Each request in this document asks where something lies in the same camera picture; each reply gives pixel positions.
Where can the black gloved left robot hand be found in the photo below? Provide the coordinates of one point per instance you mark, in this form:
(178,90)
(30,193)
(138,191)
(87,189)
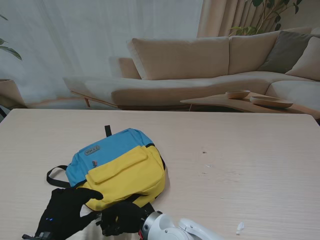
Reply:
(65,210)

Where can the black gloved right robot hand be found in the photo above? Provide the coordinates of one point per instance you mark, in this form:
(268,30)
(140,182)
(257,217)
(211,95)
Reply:
(125,217)

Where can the blue and yellow school bag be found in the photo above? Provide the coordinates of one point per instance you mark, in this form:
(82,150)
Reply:
(120,160)

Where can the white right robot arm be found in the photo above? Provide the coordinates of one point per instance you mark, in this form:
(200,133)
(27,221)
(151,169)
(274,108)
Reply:
(170,227)

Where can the white paper scrap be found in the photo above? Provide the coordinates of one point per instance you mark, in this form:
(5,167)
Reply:
(240,227)

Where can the brown plant pot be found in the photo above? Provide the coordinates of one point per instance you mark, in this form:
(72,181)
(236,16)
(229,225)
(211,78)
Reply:
(10,94)

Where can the wooden coffee table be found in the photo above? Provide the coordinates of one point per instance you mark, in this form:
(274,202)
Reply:
(212,102)

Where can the beige sofa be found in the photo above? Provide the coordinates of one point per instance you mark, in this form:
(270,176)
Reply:
(175,62)

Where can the dark green long-leaf plant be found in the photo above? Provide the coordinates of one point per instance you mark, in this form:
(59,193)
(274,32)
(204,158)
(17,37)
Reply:
(12,52)

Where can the small wooden bowl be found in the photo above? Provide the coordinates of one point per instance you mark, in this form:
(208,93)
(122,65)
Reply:
(237,94)

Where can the large shallow wooden bowl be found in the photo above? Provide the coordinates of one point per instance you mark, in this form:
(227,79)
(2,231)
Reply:
(271,101)

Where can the beige curtain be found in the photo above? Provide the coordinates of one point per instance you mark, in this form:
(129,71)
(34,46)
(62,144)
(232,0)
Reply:
(217,20)

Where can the tall green leafy plant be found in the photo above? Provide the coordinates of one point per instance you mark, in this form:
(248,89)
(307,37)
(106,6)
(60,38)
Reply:
(243,30)

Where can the grey cushion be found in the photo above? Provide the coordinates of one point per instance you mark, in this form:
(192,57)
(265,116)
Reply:
(285,51)

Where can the beige cushion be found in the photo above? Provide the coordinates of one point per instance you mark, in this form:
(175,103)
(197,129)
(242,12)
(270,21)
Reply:
(307,62)

